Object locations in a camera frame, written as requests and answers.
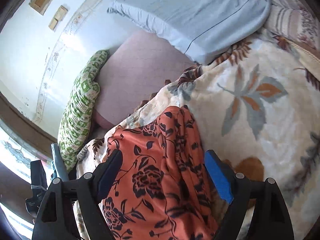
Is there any wall switch plate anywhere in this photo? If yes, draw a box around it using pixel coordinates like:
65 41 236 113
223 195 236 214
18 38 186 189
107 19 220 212
48 5 68 31

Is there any green patterned pillow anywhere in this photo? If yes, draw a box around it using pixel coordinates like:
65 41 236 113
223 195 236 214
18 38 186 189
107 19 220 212
57 50 110 172

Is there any light blue pillow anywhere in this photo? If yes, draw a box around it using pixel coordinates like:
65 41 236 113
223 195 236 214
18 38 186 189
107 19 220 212
107 0 271 64

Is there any wooden window frame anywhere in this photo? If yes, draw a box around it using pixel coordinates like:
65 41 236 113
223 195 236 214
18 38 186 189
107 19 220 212
0 92 58 201

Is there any striped floral quilt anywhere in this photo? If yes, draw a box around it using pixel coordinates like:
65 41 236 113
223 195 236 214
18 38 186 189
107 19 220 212
257 0 319 61

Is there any orange floral garment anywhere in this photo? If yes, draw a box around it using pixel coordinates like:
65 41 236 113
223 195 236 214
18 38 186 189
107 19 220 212
102 106 218 239

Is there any cream leaf pattern blanket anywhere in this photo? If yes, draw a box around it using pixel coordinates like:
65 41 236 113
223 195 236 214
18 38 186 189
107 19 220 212
76 35 319 239

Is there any blue folded cloth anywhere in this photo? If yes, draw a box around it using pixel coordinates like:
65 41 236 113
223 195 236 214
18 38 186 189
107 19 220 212
51 143 69 181

